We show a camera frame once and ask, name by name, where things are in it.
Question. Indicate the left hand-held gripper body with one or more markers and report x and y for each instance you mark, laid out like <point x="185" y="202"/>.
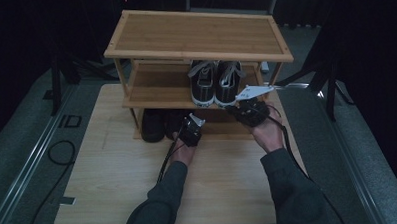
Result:
<point x="191" y="134"/>

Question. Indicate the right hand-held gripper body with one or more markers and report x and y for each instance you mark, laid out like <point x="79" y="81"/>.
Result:
<point x="253" y="113"/>

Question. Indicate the black mesh shoe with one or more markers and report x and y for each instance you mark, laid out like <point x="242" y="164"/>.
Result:
<point x="175" y="121"/>
<point x="152" y="127"/>

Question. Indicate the black white canvas sneaker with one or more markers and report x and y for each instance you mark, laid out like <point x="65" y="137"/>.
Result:
<point x="203" y="88"/>
<point x="227" y="87"/>

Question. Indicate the wooden shoe rack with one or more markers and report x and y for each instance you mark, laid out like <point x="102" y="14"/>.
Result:
<point x="197" y="38"/>

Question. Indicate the person's left hand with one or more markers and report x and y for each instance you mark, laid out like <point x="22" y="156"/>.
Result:
<point x="184" y="154"/>

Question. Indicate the person's right hand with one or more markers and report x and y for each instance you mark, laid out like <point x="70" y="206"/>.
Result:
<point x="270" y="136"/>

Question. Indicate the black metal stand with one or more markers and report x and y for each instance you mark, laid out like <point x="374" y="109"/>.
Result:
<point x="55" y="90"/>
<point x="331" y="100"/>

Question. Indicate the aluminium floor rail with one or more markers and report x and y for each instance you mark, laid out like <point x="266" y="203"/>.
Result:
<point x="348" y="160"/>
<point x="31" y="154"/>

